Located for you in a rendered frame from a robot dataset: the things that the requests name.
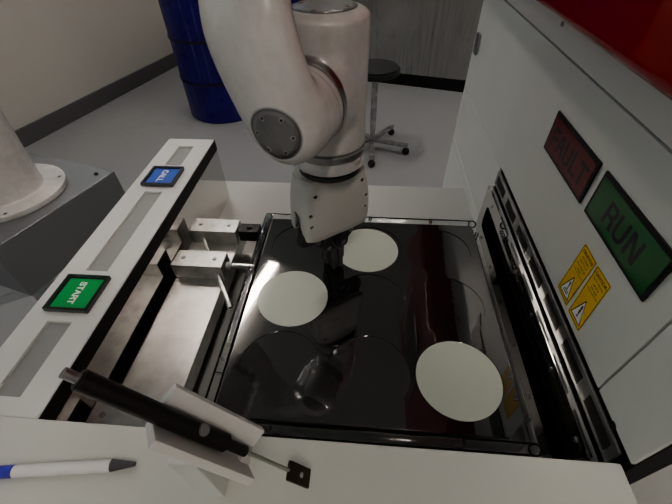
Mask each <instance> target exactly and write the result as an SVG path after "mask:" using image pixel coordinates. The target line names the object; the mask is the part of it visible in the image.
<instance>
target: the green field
mask: <svg viewBox="0 0 672 504"><path fill-rule="evenodd" d="M586 210H587V212H588V213H589V215H590V217H591V218H592V220H593V221H594V223H595V224H596V226H597V228H598V229H599V231H600V232H601V234H602V235H603V237H604V238H605V240H606V242H607V243H608V245H609V246H610V248H611V249H612V251H613V252H614V254H615V256H616V257H617V259H618V260H619V262H620V263H621V265H622V267H623V268H624V270H625V271H626V273H627V274H628V276H629V277H630V279H631V281H632V282H633V284H634V285H635V287H636V288H637V290H638V291H639V293H640V295H641V294H642V293H643V292H644V291H645V290H646V289H647V288H648V286H649V285H650V284H651V283H652V282H653V281H654V280H655V279H656V277H657V276H658V275H659V274H660V273H661V272H662V271H663V270H664V268H665V267H666V266H667V265H668V264H669V263H670V262H671V261H672V260H671V259H670V258H669V257H668V255H667V254H666V253H665V252H664V250H663V249H662V248H661V246H660V245H659V244H658V243H657V241H656V240H655V239H654V237H653V236H652V235H651V234H650V232H649V231H648V230H647V228H646V227H645V226H644V225H643V223H642V222H641V221H640V220H639V218H638V217H637V216H636V214H635V213H634V212H633V211H632V209H631V208H630V207H629V205H628V204H627V203H626V202H625V200H624V199H623V198H622V196H621V195H620V194H619V193H618V191H617V190H616V189H615V188H614V186H613V185H612V184H611V182H610V181H609V180H608V179H607V177H605V178H604V180H603V182H602V184H601V185H600V187H599V189H598V190H597V192H596V194H595V196H594V197H593V199H592V201H591V203H590V204H589V206H588V208H587V209H586Z"/></svg>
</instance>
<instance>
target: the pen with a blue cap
mask: <svg viewBox="0 0 672 504"><path fill-rule="evenodd" d="M134 466H136V462H134V461H126V460H119V459H101V460H85V461H68V462H51V463H35V464H18V465H1V466H0V479H8V478H25V477H41V476H57V475H74V474H90V473H107V472H114V471H118V470H122V469H126V468H130V467H134Z"/></svg>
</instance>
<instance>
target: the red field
mask: <svg viewBox="0 0 672 504"><path fill-rule="evenodd" d="M545 146H546V148H547V150H548V151H549V153H550V154H551V156H552V157H553V159H554V160H555V162H556V164H557V165H558V167H559V168H560V170H561V171H562V173H563V174H564V176H565V178H566V179H567V181H568V182H569V184H570V185H571V187H572V189H573V190H574V192H575V193H576V195H577V196H578V198H579V196H580V195H581V193H582V191H583V189H584V187H585V186H586V184H587V182H588V180H589V178H590V176H591V175H592V173H593V171H594V169H595V167H596V165H597V164H596V163H595V162H594V161H593V159H592V158H591V157H590V156H589V154H588V153H587V152H586V150H585V149H584V148H583V147H582V145H581V144H580V143H579V141H578V140H577V139H576V138H575V136H574V135H573V134H572V132H571V131H570V130H569V129H568V127H567V126H566V125H565V124H564V122H563V121H562V120H561V118H560V117H559V116H557V118H556V121H555V123H554V126H553V128H552V130H551V133H550V135H549V138H548V140H547V142H546V145H545Z"/></svg>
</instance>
